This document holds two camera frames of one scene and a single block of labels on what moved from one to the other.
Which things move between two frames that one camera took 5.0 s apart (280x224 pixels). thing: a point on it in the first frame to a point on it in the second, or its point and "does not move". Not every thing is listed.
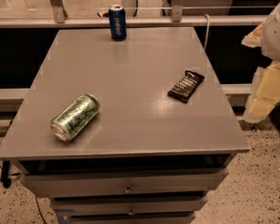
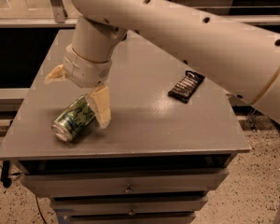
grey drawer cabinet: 124,126 does not move
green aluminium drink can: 71,121 does not move
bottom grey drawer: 133,218 does not move
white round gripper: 277,36 to 84,71
